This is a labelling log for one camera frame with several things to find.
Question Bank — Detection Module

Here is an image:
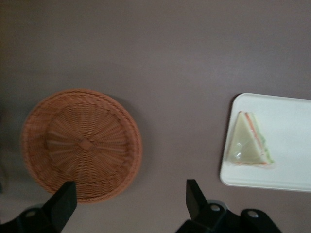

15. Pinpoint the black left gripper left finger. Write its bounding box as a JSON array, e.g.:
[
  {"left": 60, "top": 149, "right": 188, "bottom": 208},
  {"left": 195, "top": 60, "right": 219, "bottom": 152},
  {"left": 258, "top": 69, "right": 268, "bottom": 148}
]
[{"left": 0, "top": 180, "right": 79, "bottom": 233}]

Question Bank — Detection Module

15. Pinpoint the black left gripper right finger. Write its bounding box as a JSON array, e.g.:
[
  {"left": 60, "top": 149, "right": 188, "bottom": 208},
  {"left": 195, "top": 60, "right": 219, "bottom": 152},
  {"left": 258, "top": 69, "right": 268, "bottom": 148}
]
[{"left": 174, "top": 179, "right": 285, "bottom": 233}]

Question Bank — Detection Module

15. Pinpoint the triangular sandwich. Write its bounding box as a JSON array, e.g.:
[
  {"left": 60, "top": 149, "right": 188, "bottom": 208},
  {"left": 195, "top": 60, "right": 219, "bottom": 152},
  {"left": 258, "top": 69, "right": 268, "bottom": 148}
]
[{"left": 225, "top": 111, "right": 277, "bottom": 170}]

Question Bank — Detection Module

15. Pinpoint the brown round wicker basket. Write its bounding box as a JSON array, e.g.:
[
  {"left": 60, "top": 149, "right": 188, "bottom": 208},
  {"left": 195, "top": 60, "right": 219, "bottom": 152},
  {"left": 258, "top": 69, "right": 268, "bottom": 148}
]
[{"left": 20, "top": 88, "right": 143, "bottom": 205}]

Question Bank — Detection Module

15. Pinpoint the beige rectangular tray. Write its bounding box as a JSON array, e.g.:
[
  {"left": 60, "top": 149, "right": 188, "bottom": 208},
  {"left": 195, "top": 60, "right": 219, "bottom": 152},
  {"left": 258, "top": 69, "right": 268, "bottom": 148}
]
[{"left": 219, "top": 92, "right": 311, "bottom": 194}]

